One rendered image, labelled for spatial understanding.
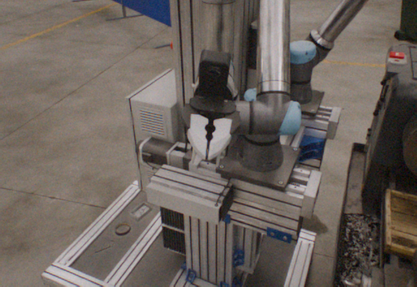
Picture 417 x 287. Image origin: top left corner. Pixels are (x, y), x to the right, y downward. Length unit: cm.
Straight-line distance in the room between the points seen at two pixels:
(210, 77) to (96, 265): 174
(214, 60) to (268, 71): 28
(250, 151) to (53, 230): 190
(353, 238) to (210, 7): 125
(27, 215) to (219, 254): 160
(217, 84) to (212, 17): 40
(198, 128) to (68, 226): 229
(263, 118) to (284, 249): 149
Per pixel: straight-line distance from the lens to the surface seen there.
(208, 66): 53
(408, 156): 158
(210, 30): 95
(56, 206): 292
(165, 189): 119
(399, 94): 163
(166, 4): 611
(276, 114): 75
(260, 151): 109
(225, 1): 93
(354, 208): 202
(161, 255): 213
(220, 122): 52
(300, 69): 148
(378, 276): 121
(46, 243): 269
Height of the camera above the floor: 184
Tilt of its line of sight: 31 degrees down
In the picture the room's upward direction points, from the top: straight up
